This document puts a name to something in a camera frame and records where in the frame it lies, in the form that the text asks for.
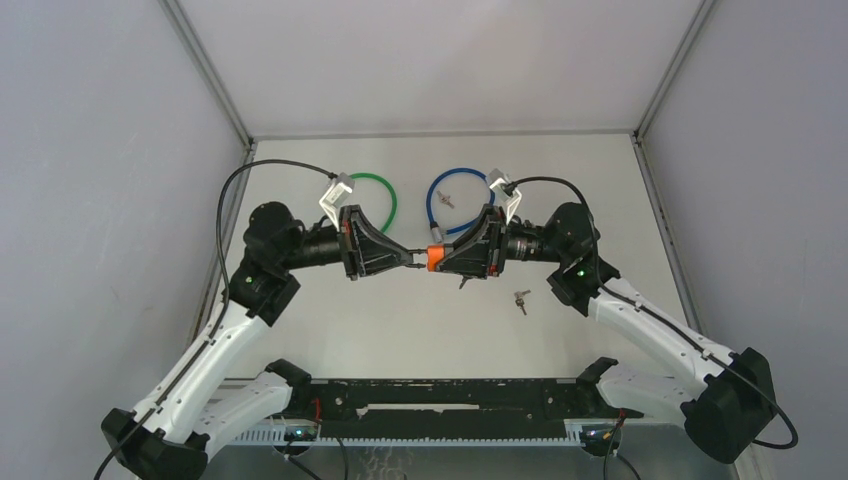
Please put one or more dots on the silver green-lock keys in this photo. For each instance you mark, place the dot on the silver green-lock keys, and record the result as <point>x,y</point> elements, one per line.
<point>520,300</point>

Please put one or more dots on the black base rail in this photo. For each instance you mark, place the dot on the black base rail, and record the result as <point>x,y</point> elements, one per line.
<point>448,408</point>

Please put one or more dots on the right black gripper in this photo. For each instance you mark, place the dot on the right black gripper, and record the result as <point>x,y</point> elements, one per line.
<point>482,251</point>

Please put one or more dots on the orange padlock with keys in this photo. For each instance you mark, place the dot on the orange padlock with keys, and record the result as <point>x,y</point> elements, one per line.
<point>431,257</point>

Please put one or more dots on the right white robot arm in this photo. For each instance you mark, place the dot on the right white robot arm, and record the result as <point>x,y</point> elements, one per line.
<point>721,398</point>

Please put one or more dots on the white slotted cable duct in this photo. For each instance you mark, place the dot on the white slotted cable duct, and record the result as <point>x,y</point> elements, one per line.
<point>572,435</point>

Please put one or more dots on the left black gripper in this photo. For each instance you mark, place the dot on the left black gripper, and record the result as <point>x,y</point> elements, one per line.
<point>365,249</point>

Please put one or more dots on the blue cable lock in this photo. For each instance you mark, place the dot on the blue cable lock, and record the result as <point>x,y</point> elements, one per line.
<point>468,190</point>

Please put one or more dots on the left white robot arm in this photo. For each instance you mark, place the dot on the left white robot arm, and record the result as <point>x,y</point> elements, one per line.
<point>172,433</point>

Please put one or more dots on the green cable lock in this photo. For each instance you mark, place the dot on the green cable lock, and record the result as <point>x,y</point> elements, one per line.
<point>391,192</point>

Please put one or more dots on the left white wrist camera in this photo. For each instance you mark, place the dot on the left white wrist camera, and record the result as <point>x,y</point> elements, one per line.
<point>339,188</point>

